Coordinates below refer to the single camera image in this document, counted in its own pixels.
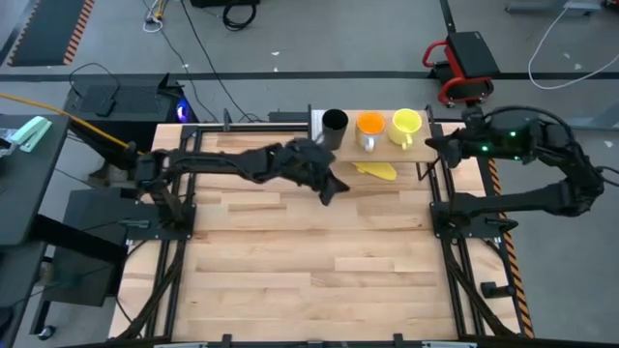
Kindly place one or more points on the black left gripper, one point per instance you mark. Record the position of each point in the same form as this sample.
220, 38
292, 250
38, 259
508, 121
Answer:
309, 162

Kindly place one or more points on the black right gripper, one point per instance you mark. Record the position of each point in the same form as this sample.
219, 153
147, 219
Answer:
469, 147

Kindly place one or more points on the large yellow mug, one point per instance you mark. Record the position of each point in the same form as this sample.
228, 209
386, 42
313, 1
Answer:
405, 123

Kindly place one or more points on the black plastic cup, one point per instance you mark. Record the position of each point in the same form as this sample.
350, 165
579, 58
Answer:
334, 125

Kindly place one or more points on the orange glass mug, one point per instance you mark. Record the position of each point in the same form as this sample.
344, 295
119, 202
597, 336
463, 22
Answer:
371, 123

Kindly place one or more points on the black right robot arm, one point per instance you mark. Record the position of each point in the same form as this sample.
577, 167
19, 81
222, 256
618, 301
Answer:
532, 198

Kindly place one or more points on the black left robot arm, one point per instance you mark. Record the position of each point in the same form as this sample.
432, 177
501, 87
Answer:
217, 164

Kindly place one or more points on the wooden shelf with black legs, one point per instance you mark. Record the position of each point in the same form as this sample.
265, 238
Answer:
416, 154

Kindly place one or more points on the yellow cloth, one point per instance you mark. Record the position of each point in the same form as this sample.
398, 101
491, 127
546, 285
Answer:
379, 170

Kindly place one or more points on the red and black rolling stool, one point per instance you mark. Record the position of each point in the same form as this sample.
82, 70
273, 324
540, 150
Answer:
471, 53

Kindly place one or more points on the black hazard-striped floor mat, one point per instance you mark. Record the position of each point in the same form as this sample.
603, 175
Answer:
48, 29
515, 270

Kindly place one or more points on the black computer case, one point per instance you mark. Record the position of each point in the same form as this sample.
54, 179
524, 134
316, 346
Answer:
135, 99

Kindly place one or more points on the black equipment stand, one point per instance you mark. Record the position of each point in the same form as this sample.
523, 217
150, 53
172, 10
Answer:
87, 251

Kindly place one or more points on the black side desk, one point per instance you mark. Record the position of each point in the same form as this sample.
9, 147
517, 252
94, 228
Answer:
29, 193

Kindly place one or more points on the mint green stapler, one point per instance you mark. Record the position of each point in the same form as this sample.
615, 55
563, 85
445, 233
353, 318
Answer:
31, 133

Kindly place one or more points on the clear plastic object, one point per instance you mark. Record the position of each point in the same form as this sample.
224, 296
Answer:
6, 145

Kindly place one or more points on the black table frame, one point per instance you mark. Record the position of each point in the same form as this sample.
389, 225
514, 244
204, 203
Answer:
251, 128

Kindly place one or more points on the grey floor base plate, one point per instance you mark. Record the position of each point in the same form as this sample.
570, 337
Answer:
551, 6

